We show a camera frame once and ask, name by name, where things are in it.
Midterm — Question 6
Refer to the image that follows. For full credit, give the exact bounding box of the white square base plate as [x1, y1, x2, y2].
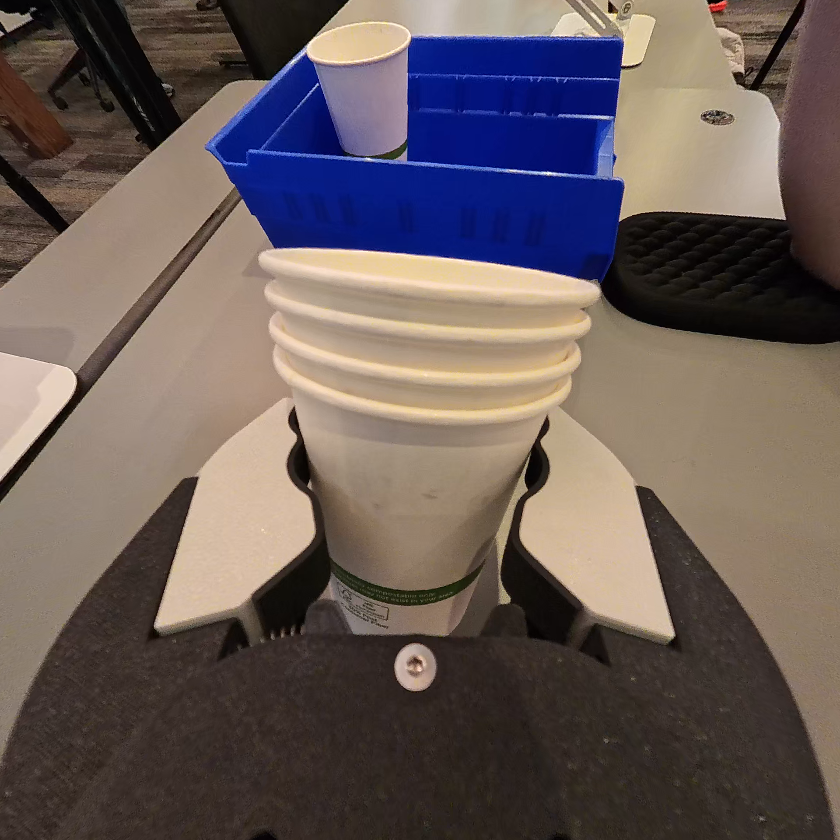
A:
[0, 352, 78, 483]

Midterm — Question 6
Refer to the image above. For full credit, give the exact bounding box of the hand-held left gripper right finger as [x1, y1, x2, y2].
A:
[500, 407, 678, 647]

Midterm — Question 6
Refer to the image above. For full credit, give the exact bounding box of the person's right forearm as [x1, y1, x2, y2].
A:
[777, 0, 840, 291]

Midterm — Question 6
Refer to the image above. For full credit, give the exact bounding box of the white crumpled cloth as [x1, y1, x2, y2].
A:
[715, 26, 749, 80]

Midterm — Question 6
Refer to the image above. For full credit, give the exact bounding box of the wooden furniture leg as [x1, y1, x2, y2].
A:
[0, 56, 74, 160]

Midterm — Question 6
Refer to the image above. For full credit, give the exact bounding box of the black metal furniture frame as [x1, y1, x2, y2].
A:
[0, 154, 70, 232]

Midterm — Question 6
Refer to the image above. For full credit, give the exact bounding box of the white metal stand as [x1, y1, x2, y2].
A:
[551, 0, 657, 68]

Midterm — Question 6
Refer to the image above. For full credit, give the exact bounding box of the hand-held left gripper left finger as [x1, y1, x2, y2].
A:
[154, 395, 329, 647]

